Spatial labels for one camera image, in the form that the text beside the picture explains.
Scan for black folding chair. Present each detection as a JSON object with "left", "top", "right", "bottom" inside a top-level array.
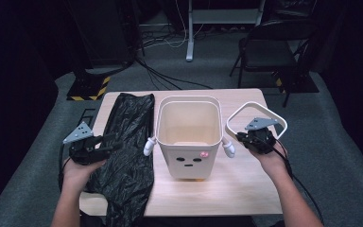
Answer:
[{"left": 230, "top": 19, "right": 317, "bottom": 108}]

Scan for cream trash bin with face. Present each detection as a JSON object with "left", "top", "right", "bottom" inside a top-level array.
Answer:
[{"left": 143, "top": 95, "right": 236, "bottom": 183}]

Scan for person's left hand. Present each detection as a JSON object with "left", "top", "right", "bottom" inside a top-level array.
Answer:
[{"left": 61, "top": 156, "right": 107, "bottom": 192}]

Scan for black floor cables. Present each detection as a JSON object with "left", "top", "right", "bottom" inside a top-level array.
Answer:
[{"left": 134, "top": 56, "right": 214, "bottom": 91}]

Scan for white metal stand frame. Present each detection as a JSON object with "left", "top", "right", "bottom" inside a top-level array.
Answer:
[{"left": 185, "top": 0, "right": 267, "bottom": 62}]

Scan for black plastic trash bag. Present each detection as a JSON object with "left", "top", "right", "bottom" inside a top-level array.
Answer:
[{"left": 83, "top": 92, "right": 156, "bottom": 227}]

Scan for person's right hand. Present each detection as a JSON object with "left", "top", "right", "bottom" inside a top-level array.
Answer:
[{"left": 249, "top": 143, "right": 290, "bottom": 182}]

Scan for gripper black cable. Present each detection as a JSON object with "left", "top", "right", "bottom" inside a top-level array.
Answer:
[
  {"left": 272, "top": 140, "right": 325, "bottom": 225},
  {"left": 58, "top": 143, "right": 74, "bottom": 192}
]

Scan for dark cabinet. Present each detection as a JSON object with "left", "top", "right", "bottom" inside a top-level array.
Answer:
[{"left": 65, "top": 0, "right": 141, "bottom": 70}]

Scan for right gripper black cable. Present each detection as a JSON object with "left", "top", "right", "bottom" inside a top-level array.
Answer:
[{"left": 272, "top": 140, "right": 325, "bottom": 225}]

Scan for white floor cables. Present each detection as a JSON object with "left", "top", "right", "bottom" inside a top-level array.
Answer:
[{"left": 138, "top": 0, "right": 204, "bottom": 49}]

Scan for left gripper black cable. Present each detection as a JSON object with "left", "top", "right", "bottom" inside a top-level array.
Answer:
[{"left": 58, "top": 143, "right": 74, "bottom": 192}]

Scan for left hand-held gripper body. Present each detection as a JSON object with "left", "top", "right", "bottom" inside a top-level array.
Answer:
[{"left": 62, "top": 121, "right": 107, "bottom": 166}]

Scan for cream bin rim ring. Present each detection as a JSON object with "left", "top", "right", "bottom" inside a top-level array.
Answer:
[{"left": 225, "top": 101, "right": 288, "bottom": 144}]

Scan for black yellow striped stand base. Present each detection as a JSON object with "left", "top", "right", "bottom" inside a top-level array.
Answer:
[
  {"left": 272, "top": 70, "right": 320, "bottom": 95},
  {"left": 66, "top": 75, "right": 112, "bottom": 102}
]

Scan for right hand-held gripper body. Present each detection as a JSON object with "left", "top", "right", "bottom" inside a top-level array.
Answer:
[{"left": 245, "top": 117, "right": 279, "bottom": 155}]

